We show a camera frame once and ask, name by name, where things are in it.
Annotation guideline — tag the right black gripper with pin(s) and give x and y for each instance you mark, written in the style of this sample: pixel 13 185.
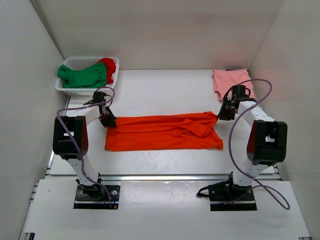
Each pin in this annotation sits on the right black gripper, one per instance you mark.
pixel 222 115

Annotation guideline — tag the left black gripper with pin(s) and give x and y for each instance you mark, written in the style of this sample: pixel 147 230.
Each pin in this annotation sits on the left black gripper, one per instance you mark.
pixel 111 122

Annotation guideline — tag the orange t-shirt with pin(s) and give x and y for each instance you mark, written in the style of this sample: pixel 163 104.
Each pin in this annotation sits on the orange t-shirt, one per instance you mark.
pixel 193 131

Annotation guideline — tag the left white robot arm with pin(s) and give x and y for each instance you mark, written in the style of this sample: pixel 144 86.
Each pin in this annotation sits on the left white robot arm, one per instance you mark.
pixel 70 136

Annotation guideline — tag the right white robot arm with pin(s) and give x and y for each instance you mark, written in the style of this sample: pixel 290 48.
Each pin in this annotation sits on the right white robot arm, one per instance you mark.
pixel 267 142

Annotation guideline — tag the pink folded t-shirt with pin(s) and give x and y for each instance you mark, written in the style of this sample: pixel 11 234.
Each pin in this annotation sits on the pink folded t-shirt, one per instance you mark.
pixel 223 80

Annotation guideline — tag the green t-shirt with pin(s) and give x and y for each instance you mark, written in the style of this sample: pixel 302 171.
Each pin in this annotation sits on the green t-shirt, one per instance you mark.
pixel 92 77

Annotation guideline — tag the red t-shirt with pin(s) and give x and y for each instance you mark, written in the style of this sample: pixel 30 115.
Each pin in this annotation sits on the red t-shirt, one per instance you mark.
pixel 110 68

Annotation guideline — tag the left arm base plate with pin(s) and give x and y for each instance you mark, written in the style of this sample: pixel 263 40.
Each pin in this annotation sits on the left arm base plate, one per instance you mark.
pixel 95 197

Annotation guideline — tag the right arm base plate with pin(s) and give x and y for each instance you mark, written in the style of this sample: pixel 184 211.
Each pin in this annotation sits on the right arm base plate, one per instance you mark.
pixel 227 196

